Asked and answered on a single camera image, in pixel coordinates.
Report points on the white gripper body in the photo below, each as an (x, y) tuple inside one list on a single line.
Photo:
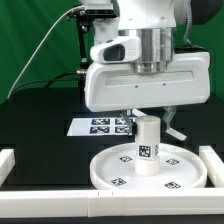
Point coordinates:
[(116, 87)]

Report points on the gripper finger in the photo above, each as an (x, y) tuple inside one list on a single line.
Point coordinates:
[(131, 126), (170, 112)]

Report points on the white table base foot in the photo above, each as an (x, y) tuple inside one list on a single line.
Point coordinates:
[(174, 133)]

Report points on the white round table top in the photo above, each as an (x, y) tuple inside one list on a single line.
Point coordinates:
[(127, 168)]

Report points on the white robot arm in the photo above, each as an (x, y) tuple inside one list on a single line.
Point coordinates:
[(135, 64)]

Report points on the white fiducial marker sheet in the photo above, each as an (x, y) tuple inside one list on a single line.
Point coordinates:
[(105, 126)]

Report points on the white right fence block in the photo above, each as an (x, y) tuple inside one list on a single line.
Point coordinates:
[(214, 164)]

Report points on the white fence block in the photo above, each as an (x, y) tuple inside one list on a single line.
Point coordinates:
[(7, 162), (214, 164)]

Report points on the white front fence bar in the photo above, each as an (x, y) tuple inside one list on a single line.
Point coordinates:
[(100, 203)]

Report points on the white left fence block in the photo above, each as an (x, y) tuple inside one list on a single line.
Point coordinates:
[(7, 162)]

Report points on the black camera on stand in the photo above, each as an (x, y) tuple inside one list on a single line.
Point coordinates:
[(85, 16)]

